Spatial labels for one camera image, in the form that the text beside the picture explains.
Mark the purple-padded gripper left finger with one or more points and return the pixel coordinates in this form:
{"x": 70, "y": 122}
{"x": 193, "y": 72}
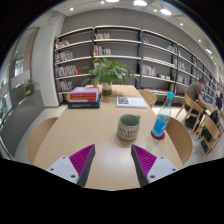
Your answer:
{"x": 74, "y": 168}

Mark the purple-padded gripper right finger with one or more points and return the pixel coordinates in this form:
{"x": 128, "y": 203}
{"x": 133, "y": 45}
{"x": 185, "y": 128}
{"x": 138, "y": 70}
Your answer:
{"x": 149, "y": 167}

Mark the blue-label water bottle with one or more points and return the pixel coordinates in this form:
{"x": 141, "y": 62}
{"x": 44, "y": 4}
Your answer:
{"x": 163, "y": 116}

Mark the red round coaster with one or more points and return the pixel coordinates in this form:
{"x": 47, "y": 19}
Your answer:
{"x": 158, "y": 137}

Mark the grey patterned ceramic mug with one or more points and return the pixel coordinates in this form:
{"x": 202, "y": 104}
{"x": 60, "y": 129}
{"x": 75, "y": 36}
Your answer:
{"x": 128, "y": 127}

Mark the wooden chair near left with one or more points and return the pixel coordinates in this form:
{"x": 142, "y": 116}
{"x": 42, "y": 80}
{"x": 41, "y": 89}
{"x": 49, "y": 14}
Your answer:
{"x": 37, "y": 137}

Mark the wooden chair near right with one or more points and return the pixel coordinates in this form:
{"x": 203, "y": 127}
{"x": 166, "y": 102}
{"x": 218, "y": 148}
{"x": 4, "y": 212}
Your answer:
{"x": 181, "y": 139}

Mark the dark blue thick book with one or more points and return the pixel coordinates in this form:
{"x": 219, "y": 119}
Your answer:
{"x": 74, "y": 105}

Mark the black backpack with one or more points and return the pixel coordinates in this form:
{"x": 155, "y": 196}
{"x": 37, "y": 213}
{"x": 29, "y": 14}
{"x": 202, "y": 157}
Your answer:
{"x": 210, "y": 129}

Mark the wooden chair far right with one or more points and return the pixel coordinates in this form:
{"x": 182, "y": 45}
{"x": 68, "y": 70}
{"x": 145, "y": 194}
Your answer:
{"x": 149, "y": 97}

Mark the white open magazine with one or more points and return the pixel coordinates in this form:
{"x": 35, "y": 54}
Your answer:
{"x": 130, "y": 102}

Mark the wooden chair with backpack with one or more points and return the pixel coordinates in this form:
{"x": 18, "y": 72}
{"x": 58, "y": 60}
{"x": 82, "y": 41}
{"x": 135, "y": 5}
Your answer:
{"x": 198, "y": 133}

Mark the wooden chair under man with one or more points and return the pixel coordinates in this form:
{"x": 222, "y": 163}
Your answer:
{"x": 192, "y": 109}

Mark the red book on stack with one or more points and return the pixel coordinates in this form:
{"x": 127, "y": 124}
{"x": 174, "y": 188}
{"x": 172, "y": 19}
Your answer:
{"x": 90, "y": 94}

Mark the seated man brown shirt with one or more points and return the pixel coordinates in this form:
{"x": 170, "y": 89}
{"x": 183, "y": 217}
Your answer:
{"x": 194, "y": 92}

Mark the small plant by window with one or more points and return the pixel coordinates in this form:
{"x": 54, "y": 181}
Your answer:
{"x": 29, "y": 87}

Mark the green potted plant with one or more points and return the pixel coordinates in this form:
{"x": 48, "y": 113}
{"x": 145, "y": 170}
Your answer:
{"x": 105, "y": 72}

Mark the grey wall bookshelf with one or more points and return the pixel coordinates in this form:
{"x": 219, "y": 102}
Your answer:
{"x": 157, "y": 62}

